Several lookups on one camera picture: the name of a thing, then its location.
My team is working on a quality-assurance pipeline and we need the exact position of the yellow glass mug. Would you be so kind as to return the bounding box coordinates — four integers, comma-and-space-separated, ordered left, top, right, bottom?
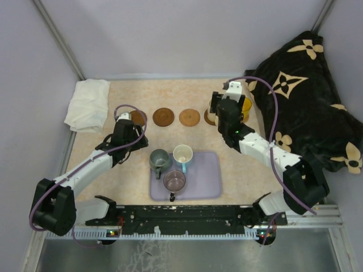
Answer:
242, 97, 252, 116

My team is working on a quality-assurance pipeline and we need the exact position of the cream ceramic mug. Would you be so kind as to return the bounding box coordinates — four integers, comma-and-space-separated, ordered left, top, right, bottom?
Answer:
207, 100, 216, 124

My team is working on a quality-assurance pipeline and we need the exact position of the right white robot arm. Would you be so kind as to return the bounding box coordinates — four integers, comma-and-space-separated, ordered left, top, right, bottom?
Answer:
210, 92, 330, 224

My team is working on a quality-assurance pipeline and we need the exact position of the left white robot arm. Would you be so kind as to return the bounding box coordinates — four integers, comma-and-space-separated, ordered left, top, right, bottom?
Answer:
29, 118, 148, 236

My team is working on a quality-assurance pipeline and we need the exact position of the rightmost woven rattan coaster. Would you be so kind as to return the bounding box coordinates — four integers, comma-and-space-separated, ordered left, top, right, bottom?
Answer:
242, 114, 250, 122

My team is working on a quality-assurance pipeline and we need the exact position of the woven rattan coaster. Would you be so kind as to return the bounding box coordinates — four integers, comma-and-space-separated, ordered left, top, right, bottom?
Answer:
242, 114, 250, 122
179, 109, 200, 127

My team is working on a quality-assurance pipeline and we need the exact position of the leftmost brown wooden coaster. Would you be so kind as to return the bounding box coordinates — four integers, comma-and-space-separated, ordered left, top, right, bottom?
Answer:
130, 110, 147, 126

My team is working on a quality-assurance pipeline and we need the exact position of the brown wooden coaster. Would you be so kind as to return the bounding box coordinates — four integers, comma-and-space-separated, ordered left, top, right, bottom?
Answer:
153, 108, 174, 127
130, 110, 147, 126

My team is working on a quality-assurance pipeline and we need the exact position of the middle woven rattan coaster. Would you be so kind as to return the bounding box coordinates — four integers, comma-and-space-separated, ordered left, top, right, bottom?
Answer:
179, 109, 200, 127

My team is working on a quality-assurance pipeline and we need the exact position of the white folded cloth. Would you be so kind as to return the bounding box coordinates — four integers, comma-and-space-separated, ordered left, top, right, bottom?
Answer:
64, 79, 111, 133

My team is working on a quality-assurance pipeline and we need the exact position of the grey-green ceramic mug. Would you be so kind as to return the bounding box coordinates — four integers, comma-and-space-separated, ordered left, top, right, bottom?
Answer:
149, 149, 172, 180

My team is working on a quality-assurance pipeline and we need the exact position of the white and blue mug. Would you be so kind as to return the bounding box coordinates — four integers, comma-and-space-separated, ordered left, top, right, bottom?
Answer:
172, 144, 193, 173

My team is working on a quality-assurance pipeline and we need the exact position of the lavender plastic tray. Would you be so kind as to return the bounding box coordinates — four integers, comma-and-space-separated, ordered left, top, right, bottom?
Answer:
150, 151, 222, 202

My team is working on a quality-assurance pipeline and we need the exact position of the purple glass mug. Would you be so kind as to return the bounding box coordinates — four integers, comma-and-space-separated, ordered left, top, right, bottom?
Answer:
163, 170, 186, 202

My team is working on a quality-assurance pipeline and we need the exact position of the black floral blanket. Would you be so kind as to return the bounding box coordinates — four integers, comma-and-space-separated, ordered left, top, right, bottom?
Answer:
244, 31, 362, 174

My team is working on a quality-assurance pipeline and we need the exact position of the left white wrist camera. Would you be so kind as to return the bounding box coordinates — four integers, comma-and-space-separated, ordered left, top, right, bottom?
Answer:
116, 112, 132, 122

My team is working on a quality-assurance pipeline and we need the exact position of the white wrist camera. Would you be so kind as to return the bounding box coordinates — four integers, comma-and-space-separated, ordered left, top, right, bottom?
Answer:
222, 81, 243, 102
116, 112, 132, 122

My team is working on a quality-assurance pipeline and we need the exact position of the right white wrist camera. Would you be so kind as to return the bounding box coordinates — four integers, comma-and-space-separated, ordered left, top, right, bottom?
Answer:
222, 81, 243, 102

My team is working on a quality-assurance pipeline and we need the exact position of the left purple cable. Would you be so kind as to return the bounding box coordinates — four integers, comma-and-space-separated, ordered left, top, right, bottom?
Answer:
28, 104, 148, 249

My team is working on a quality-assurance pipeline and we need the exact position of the purple cable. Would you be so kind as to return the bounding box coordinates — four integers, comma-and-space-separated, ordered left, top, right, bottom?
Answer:
28, 104, 148, 249
223, 75, 317, 246

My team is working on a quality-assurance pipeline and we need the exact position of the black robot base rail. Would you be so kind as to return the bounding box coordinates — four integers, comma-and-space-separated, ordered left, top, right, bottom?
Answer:
45, 203, 287, 244

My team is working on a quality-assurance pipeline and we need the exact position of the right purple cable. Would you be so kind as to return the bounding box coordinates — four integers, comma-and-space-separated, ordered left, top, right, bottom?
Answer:
223, 75, 317, 246

